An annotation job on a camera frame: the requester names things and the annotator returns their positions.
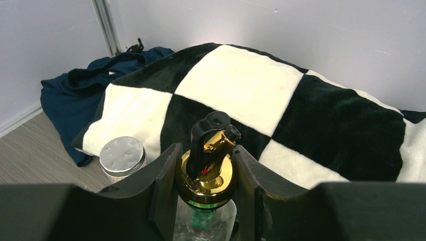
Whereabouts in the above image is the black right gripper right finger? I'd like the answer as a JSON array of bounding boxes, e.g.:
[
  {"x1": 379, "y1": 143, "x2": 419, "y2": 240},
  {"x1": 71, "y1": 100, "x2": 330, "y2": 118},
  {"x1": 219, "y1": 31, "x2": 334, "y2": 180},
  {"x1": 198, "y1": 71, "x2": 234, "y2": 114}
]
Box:
[{"x1": 233, "y1": 146, "x2": 425, "y2": 240}]

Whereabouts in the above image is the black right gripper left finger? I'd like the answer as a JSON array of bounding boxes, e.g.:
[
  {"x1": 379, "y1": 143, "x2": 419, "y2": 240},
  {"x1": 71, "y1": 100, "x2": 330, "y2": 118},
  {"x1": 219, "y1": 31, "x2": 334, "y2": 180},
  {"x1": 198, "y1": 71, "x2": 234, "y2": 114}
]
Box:
[{"x1": 1, "y1": 143, "x2": 182, "y2": 240}]

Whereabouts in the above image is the gold-top clear glass bottle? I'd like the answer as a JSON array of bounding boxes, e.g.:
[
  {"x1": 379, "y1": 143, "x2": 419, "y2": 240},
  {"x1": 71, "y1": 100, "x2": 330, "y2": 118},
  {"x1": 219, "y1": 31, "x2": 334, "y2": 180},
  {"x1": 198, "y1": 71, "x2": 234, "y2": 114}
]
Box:
[{"x1": 173, "y1": 111, "x2": 241, "y2": 240}]

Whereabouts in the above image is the silver-lid spice jar left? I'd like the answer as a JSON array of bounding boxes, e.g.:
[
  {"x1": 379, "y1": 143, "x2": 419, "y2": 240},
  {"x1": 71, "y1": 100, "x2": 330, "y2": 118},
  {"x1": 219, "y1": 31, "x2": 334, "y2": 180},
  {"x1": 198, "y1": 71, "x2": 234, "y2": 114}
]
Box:
[{"x1": 99, "y1": 136, "x2": 149, "y2": 184}]

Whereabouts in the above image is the black white checkered blanket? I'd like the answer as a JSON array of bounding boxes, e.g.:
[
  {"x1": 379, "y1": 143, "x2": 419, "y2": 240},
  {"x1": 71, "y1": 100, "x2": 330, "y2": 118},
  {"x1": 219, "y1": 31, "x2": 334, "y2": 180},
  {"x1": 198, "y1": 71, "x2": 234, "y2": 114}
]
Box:
[{"x1": 72, "y1": 43, "x2": 425, "y2": 188}]

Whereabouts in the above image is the dark blue cloth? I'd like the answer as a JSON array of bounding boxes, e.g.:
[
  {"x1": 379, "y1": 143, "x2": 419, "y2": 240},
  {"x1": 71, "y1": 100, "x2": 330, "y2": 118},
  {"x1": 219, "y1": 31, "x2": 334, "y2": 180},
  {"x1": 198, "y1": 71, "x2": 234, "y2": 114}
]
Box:
[{"x1": 40, "y1": 41, "x2": 173, "y2": 167}]

